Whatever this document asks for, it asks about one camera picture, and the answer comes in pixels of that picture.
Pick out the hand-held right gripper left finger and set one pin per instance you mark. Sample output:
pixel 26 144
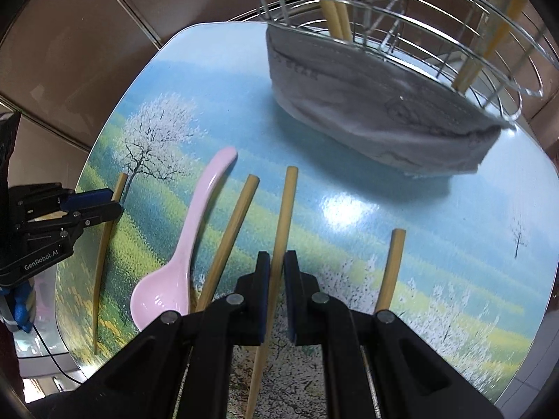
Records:
pixel 262 314

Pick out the bamboo chopstick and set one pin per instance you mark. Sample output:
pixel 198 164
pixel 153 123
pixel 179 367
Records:
pixel 99 279
pixel 324 0
pixel 284 214
pixel 336 0
pixel 495 30
pixel 391 270
pixel 232 231

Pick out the pink plastic spoon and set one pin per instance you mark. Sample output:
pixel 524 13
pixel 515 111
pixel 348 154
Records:
pixel 161 297

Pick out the person's left hand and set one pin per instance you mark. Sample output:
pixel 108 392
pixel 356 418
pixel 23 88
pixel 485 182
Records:
pixel 22 310

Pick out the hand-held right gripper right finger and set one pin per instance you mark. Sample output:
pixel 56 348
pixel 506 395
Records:
pixel 291 314

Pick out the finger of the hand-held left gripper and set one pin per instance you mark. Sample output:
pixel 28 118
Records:
pixel 100 214
pixel 87 198

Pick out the grey fabric wrap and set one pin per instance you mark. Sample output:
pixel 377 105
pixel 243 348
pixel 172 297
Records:
pixel 349 96

